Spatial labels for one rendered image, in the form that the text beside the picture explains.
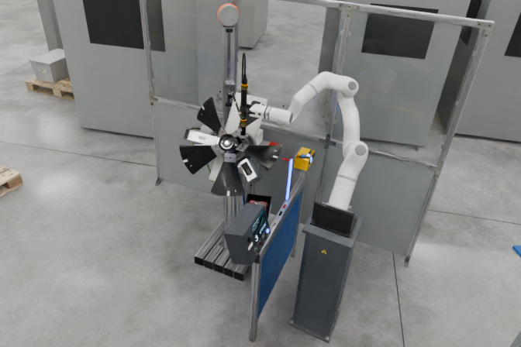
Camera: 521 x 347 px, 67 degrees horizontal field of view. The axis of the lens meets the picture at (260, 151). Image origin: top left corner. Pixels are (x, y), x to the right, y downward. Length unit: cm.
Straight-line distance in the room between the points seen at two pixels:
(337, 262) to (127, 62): 329
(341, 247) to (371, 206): 111
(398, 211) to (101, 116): 362
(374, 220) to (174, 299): 176
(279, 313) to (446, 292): 138
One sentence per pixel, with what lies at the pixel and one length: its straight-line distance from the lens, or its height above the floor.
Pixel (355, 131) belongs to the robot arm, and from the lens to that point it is 249.
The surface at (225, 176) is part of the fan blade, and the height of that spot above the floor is 103.
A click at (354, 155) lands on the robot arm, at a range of 238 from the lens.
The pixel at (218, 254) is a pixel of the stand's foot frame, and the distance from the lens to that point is 344.
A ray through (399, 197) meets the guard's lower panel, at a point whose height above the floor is 63.
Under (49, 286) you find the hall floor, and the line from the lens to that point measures 361.
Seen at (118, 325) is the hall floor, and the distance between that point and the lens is 322.
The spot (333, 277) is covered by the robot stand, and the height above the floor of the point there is 63.
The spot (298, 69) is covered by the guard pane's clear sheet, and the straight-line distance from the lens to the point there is 310.
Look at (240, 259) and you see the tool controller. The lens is 201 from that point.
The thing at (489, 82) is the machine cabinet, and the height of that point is 82.
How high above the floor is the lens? 258
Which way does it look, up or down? 32 degrees down
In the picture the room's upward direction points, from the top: 3 degrees clockwise
